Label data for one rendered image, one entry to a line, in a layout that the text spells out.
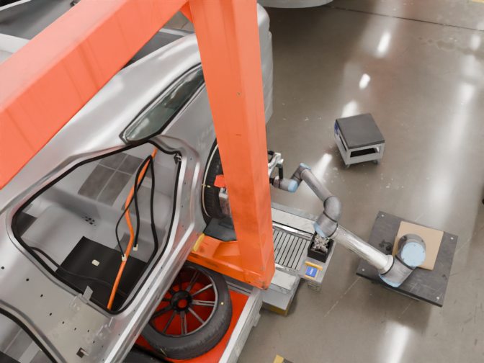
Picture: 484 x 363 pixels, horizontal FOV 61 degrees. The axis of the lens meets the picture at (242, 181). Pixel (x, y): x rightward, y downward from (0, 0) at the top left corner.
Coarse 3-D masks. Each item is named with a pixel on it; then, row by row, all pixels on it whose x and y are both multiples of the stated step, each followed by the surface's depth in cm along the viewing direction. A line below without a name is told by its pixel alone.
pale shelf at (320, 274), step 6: (330, 252) 298; (306, 258) 297; (330, 258) 296; (318, 264) 293; (324, 264) 293; (300, 270) 292; (324, 270) 290; (300, 276) 290; (318, 276) 288; (318, 282) 285
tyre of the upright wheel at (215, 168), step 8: (216, 144) 275; (216, 152) 273; (208, 160) 271; (216, 160) 270; (208, 168) 270; (216, 168) 269; (208, 176) 271; (208, 184) 271; (208, 192) 273; (216, 192) 276; (208, 200) 276; (216, 200) 280; (208, 208) 282; (216, 208) 284; (216, 216) 289; (224, 216) 302
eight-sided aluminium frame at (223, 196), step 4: (220, 188) 274; (220, 192) 274; (224, 192) 274; (220, 196) 275; (224, 196) 274; (220, 200) 278; (224, 200) 276; (228, 200) 279; (220, 204) 282; (224, 204) 284; (228, 204) 279; (224, 208) 286; (228, 208) 282; (224, 212) 289; (228, 212) 286; (228, 216) 290
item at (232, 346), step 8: (256, 288) 293; (256, 296) 290; (248, 304) 286; (256, 304) 296; (248, 312) 282; (240, 320) 279; (248, 320) 288; (240, 328) 276; (232, 336) 273; (240, 336) 278; (232, 344) 270; (224, 352) 267; (232, 352) 270; (224, 360) 264
